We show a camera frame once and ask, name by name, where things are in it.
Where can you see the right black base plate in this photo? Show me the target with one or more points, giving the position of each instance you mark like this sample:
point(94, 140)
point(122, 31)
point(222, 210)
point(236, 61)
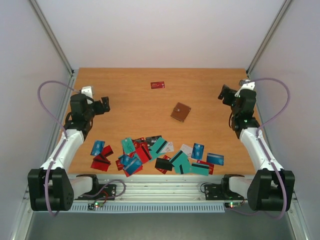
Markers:
point(214, 192)

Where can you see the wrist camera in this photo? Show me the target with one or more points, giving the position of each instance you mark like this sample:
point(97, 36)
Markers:
point(245, 84)
point(88, 91)

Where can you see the white card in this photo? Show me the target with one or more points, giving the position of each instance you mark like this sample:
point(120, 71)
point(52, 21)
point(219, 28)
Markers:
point(187, 150)
point(168, 148)

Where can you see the red card upper left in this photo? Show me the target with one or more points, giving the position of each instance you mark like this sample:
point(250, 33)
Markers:
point(106, 151)

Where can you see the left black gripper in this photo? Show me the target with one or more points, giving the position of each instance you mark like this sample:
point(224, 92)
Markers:
point(106, 104)

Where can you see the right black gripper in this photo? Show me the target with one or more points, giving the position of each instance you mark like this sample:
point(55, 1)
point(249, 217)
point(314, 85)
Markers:
point(226, 93)

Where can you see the red card black stripe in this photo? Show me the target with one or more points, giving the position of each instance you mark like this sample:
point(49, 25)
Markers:
point(100, 162)
point(143, 154)

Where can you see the blue card far right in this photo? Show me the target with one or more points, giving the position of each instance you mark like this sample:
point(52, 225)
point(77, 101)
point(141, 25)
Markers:
point(215, 159)

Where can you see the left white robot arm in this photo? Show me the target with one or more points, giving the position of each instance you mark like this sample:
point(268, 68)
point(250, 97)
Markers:
point(50, 188)

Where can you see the slotted grey cable duct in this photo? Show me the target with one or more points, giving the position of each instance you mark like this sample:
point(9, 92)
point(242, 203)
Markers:
point(134, 208)

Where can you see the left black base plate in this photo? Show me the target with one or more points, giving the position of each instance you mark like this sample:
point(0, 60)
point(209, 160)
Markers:
point(110, 190)

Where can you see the white card centre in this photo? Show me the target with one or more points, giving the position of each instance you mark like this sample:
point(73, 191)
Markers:
point(168, 148)

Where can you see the blue card far left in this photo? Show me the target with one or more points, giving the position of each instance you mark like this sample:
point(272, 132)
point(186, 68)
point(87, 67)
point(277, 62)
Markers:
point(97, 147)

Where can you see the white card right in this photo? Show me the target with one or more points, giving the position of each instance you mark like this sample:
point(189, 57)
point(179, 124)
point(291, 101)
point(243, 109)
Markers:
point(187, 150)

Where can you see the black vip card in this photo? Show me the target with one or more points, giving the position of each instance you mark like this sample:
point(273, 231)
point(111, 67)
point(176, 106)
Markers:
point(151, 140)

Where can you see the red card black stripe left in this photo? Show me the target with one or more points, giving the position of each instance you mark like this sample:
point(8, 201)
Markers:
point(100, 162)

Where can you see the brown leather card holder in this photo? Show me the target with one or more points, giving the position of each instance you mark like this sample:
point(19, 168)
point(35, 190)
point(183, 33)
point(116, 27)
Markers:
point(180, 112)

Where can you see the red card bottom right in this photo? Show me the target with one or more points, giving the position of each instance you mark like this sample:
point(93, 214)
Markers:
point(211, 166)

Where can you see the red card black stripe centre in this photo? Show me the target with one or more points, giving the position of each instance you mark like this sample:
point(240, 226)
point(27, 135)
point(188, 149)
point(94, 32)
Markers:
point(143, 154)

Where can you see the teal card black stripe centre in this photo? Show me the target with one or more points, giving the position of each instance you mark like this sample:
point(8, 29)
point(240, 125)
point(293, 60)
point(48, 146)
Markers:
point(157, 147)

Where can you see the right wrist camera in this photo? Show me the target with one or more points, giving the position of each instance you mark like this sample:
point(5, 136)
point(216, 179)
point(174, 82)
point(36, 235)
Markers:
point(245, 84)

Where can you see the teal card black stripe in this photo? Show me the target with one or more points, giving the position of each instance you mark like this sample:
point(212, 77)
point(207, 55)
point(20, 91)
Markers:
point(157, 147)
point(180, 163)

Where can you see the teal card upper left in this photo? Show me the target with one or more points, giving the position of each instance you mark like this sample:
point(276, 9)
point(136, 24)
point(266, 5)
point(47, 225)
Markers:
point(127, 145)

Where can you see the blue card lower pile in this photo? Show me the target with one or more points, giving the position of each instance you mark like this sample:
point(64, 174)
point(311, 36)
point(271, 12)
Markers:
point(134, 166)

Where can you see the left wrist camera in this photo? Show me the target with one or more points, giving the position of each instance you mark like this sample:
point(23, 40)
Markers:
point(88, 91)

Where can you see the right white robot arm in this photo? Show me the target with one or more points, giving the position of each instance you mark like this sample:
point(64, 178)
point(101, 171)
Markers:
point(272, 186)

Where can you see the lone red card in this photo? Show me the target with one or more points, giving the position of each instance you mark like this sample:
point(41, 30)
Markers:
point(157, 85)

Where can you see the teal card bottom right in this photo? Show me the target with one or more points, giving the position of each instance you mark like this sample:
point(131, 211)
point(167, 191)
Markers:
point(200, 169)

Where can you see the black card bottom centre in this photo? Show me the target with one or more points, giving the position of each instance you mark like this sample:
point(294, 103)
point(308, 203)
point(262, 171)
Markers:
point(163, 164)

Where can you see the teal card black stripe right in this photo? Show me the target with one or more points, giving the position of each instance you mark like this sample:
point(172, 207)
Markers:
point(180, 163)

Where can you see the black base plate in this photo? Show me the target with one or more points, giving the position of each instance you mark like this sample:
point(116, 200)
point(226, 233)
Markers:
point(214, 192)
point(110, 190)

